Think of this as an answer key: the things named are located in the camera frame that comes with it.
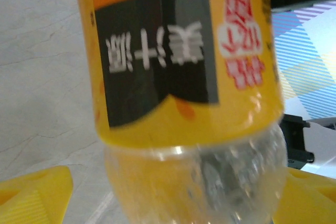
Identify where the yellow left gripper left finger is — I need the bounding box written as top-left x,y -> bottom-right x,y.
0,165 -> 74,224

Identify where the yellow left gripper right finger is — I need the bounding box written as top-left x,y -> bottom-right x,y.
272,168 -> 336,224

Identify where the yellow orange juice bottle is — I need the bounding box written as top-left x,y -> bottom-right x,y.
72,0 -> 288,224

